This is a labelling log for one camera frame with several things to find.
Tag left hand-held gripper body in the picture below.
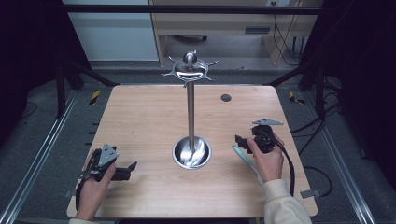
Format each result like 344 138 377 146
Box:
82 143 124 183

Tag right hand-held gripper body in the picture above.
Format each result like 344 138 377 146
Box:
248 118 285 154

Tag light blue utensil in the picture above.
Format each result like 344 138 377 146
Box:
231 144 265 188

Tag person's right hand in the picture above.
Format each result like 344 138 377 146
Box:
247 133 285 184

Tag person's left hand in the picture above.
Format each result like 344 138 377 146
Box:
74 149 118 222

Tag yellow black tape strip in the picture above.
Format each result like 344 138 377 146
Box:
88 90 102 106
288 91 306 105

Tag steel utensil hanging stand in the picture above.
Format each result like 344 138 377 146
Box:
161 49 219 171

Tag wooden desk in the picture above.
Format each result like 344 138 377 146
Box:
148 0 324 67

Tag white cabinet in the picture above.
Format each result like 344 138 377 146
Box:
61 0 160 62

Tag right hand-held gripper cable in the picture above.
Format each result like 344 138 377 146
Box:
273 136 296 198

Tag hand-held gripper cable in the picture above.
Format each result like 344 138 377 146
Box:
273 136 296 198
75 150 101 212

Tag left hand-held gripper cable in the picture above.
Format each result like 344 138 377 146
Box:
75 150 101 212

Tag black floor cable bundle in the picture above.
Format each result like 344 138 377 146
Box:
290 76 344 157

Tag black looped floor cable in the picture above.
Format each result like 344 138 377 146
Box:
303 165 333 198

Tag aluminium floor rail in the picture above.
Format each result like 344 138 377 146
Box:
303 91 378 224
0 90 79 224

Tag black frame strut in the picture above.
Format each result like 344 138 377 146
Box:
267 60 327 117
55 58 121 119

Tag black cables under desk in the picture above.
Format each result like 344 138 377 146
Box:
273 13 304 67

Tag black frame crossbar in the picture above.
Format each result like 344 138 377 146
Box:
61 4 324 16

